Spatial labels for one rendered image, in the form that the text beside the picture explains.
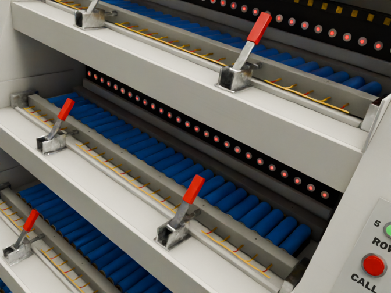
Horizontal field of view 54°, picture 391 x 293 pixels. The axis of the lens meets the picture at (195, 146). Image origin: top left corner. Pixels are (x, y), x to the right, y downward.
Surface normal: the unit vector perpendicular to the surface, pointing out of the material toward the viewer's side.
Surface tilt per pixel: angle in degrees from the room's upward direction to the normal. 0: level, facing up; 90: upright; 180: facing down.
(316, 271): 90
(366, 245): 90
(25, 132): 21
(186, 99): 111
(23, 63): 90
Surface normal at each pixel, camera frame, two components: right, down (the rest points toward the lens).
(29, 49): 0.75, 0.41
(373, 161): -0.55, -0.04
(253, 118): -0.64, 0.29
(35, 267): 0.14, -0.86
